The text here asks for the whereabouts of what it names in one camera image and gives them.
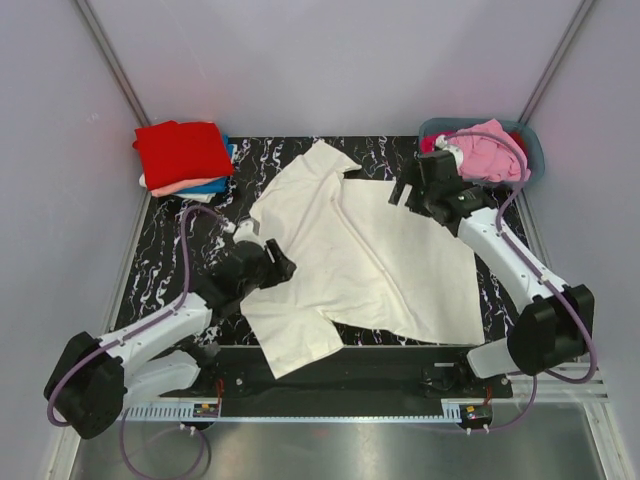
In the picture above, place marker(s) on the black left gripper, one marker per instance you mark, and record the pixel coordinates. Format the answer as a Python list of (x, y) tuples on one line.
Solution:
[(280, 270)]

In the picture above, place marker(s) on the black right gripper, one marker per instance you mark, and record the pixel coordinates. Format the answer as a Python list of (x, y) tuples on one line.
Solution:
[(411, 201)]

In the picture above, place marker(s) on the cream white t shirt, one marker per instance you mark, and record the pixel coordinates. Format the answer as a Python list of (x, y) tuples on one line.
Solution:
[(360, 262)]

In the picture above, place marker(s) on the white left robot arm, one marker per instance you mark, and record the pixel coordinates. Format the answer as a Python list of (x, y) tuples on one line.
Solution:
[(96, 378)]

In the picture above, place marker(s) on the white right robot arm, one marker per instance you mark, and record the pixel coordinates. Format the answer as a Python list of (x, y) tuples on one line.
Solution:
[(555, 320)]

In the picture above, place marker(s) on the pink crumpled shirt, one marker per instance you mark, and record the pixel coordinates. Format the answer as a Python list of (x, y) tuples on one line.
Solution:
[(486, 152)]

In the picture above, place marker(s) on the magenta crumpled shirt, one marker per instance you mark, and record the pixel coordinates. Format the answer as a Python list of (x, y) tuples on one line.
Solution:
[(429, 143)]

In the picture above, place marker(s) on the blue plastic laundry basket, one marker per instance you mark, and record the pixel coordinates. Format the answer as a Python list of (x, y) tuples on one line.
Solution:
[(525, 137)]

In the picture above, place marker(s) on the teal folded shirt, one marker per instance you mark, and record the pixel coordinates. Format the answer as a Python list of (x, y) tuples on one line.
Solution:
[(215, 186)]

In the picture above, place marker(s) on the red folded shirt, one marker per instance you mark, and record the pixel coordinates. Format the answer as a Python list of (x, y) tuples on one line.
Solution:
[(172, 151)]

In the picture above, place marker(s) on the white slotted cable duct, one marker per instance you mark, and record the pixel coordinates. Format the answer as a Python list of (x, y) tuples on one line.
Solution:
[(236, 411)]

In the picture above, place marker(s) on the right aluminium frame post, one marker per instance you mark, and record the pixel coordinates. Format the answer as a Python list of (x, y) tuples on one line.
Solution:
[(569, 37)]

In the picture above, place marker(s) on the aluminium frame post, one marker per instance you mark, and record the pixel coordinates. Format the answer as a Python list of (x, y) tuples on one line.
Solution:
[(569, 37), (101, 40)]

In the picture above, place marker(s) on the left aluminium frame post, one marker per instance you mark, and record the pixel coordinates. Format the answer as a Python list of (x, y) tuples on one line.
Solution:
[(101, 40)]

